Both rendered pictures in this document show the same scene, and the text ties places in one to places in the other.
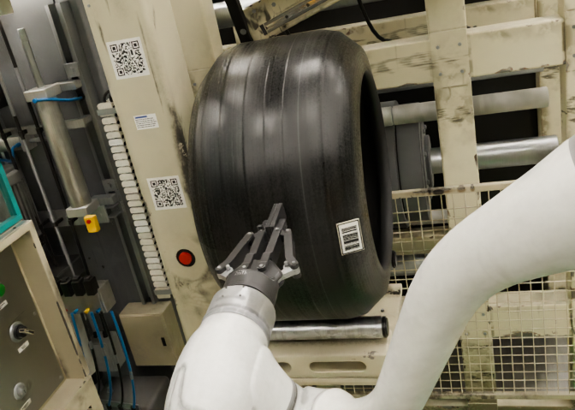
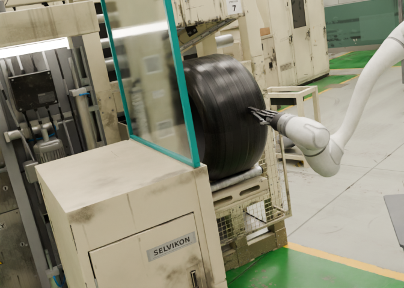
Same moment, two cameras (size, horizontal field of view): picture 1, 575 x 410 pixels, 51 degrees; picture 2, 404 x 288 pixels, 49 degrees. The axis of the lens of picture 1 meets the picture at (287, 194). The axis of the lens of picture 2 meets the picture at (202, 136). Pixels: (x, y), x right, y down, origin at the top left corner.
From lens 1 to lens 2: 149 cm
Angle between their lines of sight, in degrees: 42
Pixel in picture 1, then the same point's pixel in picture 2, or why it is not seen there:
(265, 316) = not seen: hidden behind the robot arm
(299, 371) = (235, 198)
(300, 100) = (241, 71)
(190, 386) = (315, 124)
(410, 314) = (363, 86)
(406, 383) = (360, 110)
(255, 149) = (234, 89)
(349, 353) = (253, 183)
